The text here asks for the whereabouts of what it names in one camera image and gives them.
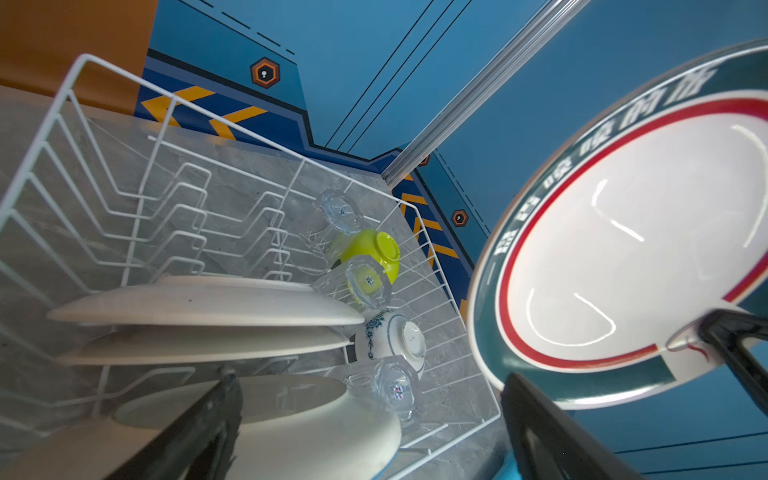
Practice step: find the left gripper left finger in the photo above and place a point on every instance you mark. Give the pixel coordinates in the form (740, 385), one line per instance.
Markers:
(199, 444)

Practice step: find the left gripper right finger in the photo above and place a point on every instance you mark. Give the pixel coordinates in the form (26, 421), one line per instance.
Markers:
(548, 444)

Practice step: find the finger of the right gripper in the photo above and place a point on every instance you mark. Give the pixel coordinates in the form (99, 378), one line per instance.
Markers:
(726, 331)

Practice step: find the watermelon pattern plate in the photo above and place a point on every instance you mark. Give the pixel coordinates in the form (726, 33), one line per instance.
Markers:
(292, 427)

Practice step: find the green red rimmed plate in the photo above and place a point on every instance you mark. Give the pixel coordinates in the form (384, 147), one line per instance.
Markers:
(594, 282)

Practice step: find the white wire dish rack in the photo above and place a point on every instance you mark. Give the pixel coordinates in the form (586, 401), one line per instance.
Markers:
(117, 181)

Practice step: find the light blue cylinder tube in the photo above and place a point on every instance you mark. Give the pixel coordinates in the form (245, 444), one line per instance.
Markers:
(508, 469)

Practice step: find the white plate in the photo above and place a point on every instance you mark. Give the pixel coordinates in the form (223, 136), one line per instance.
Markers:
(210, 301)
(187, 345)

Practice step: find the clear glass cup near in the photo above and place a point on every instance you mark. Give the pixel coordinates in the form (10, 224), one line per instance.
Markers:
(390, 381)

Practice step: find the clear glass cup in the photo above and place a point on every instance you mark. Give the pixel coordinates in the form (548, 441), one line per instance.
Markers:
(390, 381)
(360, 283)
(334, 215)

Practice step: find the blue white porcelain bowl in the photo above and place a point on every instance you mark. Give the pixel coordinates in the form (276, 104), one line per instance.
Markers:
(388, 334)

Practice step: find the clear glass cup middle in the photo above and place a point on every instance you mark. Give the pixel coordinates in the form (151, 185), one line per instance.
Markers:
(360, 283)

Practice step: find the clear glass cup far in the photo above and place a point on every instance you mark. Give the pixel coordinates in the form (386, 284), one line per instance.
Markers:
(334, 215)

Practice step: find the lime green bowl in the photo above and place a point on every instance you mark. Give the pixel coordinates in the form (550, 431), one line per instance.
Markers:
(379, 245)

